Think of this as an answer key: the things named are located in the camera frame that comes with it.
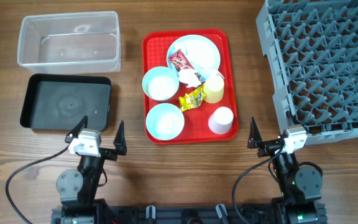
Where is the white napkin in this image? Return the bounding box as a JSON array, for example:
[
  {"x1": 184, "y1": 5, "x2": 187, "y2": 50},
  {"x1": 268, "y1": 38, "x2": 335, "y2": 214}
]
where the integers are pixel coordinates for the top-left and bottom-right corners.
[{"x1": 178, "y1": 68, "x2": 201, "y2": 88}]

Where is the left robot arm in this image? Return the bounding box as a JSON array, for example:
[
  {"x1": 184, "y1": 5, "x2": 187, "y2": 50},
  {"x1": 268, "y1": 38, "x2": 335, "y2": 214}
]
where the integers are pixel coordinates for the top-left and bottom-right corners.
[{"x1": 51, "y1": 116, "x2": 127, "y2": 224}]

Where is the red serving tray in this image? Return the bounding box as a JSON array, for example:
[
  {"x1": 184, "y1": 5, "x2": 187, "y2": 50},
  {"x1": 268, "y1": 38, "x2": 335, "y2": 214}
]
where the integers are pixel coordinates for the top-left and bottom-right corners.
[{"x1": 142, "y1": 29, "x2": 239, "y2": 145}]

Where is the left black cable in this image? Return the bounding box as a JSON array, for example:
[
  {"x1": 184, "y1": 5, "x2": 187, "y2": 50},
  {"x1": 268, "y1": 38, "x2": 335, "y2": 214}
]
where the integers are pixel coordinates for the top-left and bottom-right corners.
[{"x1": 5, "y1": 145, "x2": 70, "y2": 224}]

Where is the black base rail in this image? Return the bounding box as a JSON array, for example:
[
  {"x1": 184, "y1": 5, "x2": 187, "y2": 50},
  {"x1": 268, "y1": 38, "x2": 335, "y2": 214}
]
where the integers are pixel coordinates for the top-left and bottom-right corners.
[{"x1": 50, "y1": 203, "x2": 328, "y2": 224}]

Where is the clear plastic bin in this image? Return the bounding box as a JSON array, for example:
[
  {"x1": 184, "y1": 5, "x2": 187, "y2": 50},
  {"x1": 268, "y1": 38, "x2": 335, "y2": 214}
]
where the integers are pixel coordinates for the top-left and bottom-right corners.
[{"x1": 17, "y1": 11, "x2": 121, "y2": 75}]

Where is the yellow snack wrapper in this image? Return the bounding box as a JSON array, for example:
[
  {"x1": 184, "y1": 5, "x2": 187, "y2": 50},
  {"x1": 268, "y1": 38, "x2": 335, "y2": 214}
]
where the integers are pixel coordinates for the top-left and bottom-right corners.
[{"x1": 178, "y1": 85, "x2": 206, "y2": 112}]

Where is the light blue bowl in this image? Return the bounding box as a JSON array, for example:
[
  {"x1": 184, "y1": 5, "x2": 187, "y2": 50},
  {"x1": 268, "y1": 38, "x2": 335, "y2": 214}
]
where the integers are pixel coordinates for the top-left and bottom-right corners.
[{"x1": 145, "y1": 103, "x2": 185, "y2": 141}]

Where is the black cable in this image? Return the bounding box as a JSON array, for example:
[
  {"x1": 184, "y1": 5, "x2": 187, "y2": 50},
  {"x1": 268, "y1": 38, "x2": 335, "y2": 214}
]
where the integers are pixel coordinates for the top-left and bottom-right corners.
[
  {"x1": 231, "y1": 146, "x2": 285, "y2": 224},
  {"x1": 5, "y1": 145, "x2": 70, "y2": 224}
]

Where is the black plastic tray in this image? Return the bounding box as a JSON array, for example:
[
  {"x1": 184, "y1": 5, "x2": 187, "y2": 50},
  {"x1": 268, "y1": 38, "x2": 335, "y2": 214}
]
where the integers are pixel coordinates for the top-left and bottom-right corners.
[{"x1": 20, "y1": 73, "x2": 112, "y2": 131}]

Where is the grey dishwasher rack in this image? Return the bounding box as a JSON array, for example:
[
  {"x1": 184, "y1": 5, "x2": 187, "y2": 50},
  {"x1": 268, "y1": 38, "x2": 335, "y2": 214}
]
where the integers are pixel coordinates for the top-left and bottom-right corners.
[{"x1": 256, "y1": 0, "x2": 358, "y2": 144}]

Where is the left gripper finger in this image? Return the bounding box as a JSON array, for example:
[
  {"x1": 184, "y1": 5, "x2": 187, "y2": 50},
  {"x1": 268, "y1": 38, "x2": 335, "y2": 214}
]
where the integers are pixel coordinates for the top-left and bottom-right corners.
[
  {"x1": 65, "y1": 115, "x2": 88, "y2": 143},
  {"x1": 113, "y1": 120, "x2": 127, "y2": 156}
]

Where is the red snack wrapper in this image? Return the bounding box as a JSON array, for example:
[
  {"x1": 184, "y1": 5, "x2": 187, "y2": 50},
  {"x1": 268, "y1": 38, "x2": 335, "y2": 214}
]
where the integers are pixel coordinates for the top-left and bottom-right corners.
[{"x1": 168, "y1": 49, "x2": 194, "y2": 72}]

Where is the yellow plastic cup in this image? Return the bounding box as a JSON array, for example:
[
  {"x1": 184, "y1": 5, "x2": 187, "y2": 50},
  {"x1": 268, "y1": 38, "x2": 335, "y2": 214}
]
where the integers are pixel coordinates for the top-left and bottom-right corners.
[{"x1": 203, "y1": 75, "x2": 224, "y2": 103}]

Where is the green bowl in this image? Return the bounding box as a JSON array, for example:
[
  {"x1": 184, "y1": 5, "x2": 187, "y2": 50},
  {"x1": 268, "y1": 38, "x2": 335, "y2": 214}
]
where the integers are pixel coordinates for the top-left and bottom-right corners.
[{"x1": 142, "y1": 67, "x2": 179, "y2": 101}]

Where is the white plastic cup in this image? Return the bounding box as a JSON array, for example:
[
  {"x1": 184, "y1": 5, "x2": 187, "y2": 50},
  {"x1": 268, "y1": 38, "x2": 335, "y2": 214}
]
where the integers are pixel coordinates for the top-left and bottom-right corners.
[{"x1": 208, "y1": 106, "x2": 234, "y2": 134}]

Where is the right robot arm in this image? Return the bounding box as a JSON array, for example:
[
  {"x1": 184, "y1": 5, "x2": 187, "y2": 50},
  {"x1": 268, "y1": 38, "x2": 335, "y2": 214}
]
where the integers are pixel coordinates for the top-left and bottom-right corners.
[{"x1": 247, "y1": 119, "x2": 328, "y2": 224}]

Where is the right black cable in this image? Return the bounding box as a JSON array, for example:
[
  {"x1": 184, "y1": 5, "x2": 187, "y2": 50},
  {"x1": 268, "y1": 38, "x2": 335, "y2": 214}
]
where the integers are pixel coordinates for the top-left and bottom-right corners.
[{"x1": 231, "y1": 146, "x2": 285, "y2": 224}]

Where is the pile of rice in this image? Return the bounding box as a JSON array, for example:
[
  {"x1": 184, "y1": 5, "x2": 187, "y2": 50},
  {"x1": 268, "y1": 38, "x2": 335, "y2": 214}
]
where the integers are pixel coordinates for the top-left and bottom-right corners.
[{"x1": 148, "y1": 76, "x2": 175, "y2": 100}]

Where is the light blue plate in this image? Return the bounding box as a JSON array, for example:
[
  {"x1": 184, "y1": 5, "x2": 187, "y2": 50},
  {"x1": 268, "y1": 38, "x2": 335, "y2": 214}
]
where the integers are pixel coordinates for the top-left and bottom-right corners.
[{"x1": 167, "y1": 35, "x2": 221, "y2": 82}]

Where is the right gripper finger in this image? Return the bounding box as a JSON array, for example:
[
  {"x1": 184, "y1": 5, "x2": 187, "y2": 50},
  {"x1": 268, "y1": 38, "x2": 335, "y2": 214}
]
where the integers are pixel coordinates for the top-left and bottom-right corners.
[
  {"x1": 286, "y1": 111, "x2": 298, "y2": 126},
  {"x1": 247, "y1": 117, "x2": 263, "y2": 149}
]

